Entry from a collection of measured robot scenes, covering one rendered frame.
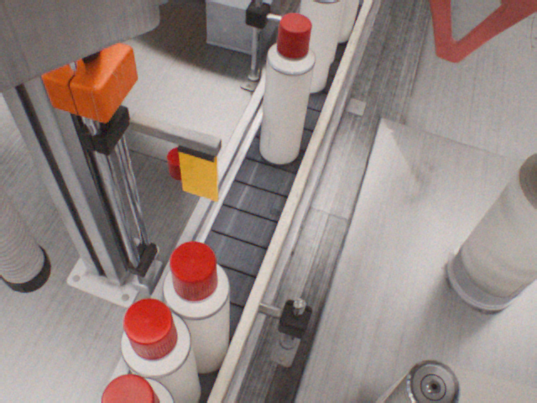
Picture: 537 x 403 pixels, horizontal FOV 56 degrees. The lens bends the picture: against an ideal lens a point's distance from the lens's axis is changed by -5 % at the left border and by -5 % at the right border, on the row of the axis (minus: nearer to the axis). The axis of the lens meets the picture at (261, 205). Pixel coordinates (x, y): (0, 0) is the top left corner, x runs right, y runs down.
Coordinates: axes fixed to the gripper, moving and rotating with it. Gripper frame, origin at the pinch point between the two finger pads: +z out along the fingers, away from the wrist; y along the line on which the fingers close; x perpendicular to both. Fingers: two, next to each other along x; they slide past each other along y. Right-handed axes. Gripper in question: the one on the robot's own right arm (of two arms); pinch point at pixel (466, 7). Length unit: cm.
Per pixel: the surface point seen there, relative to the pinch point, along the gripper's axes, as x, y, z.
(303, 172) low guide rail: 9.4, 3.5, 29.5
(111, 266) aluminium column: 24.1, -16.0, 32.5
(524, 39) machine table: -15, 58, 38
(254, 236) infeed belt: 11.6, -5.0, 33.0
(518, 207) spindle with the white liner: -11.5, -0.6, 16.3
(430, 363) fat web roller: -7.1, -18.7, 13.9
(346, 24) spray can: 13.9, 32.1, 29.4
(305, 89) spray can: 11.8, 7.1, 20.1
